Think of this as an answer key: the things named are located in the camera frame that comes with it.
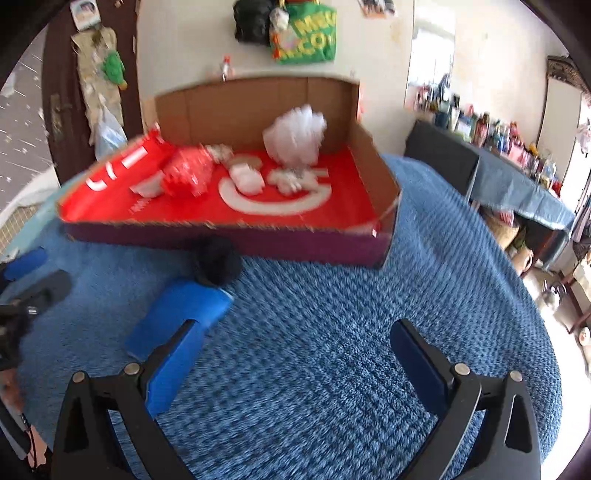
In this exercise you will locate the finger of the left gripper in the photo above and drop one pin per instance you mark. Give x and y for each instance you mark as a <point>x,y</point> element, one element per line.
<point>39,297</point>
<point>23,265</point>

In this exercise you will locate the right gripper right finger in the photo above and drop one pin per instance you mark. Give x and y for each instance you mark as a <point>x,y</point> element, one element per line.
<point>507,445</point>

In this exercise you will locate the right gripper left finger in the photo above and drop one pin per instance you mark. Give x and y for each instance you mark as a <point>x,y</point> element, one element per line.
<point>86,445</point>

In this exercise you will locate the blue sponge cloth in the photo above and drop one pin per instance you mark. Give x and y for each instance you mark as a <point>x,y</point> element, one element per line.
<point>181,299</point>

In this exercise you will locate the white pad packet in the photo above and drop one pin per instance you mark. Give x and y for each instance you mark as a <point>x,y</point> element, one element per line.
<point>150,187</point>

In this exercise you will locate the black fuzzy pompom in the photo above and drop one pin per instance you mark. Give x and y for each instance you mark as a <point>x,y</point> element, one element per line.
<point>215,261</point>

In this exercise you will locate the red mesh scrubber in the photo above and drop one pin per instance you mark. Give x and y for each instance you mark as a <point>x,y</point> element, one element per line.
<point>188,173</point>

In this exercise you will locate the white towel packet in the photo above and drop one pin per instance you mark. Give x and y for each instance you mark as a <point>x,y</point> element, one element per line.
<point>247,181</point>

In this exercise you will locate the round tan sponge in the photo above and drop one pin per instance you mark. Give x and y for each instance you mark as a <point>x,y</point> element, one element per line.
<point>253,161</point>

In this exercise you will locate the white fluffy bunny plush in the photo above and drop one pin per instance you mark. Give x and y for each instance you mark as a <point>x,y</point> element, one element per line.
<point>289,182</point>

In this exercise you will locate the white mesh bath pouf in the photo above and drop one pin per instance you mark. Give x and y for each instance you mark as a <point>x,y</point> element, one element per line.
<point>295,138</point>

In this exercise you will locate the person's left hand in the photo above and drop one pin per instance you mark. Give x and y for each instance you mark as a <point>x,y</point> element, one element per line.
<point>10,391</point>

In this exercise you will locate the white plastic bag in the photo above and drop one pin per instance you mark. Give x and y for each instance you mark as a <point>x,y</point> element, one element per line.
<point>109,135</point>

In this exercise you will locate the green plush toy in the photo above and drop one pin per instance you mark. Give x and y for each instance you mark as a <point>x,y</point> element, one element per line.
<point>113,69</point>

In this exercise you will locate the blue knitted blanket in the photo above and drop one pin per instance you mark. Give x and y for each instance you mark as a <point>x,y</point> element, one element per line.
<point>298,380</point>

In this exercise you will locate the beige hanging organizer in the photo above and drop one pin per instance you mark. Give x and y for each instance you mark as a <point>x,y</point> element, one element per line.
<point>91,47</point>

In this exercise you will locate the cardboard box red lining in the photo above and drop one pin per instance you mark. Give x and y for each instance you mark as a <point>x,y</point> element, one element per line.
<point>279,165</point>

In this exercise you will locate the table with blue cloth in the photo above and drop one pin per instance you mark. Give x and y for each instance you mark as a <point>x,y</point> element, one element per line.
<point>486,178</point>

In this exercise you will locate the black backpack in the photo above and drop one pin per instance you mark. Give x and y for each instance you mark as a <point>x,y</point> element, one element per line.
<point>252,21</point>

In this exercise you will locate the white wardrobe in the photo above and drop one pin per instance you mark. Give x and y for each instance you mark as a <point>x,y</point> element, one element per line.
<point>565,92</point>

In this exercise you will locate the green tote bag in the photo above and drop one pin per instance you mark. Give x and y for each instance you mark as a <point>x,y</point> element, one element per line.
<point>311,36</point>

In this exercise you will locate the mop handle orange tip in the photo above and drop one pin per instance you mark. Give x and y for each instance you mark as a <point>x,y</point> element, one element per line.
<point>225,68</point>

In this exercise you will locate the small white plush keychain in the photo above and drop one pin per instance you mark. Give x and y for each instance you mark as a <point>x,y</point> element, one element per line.
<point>279,19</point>

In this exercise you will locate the wall mirror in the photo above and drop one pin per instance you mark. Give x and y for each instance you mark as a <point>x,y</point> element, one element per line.
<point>431,61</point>

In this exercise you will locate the photo on wall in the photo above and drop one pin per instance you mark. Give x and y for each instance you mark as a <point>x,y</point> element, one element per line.
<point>378,9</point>

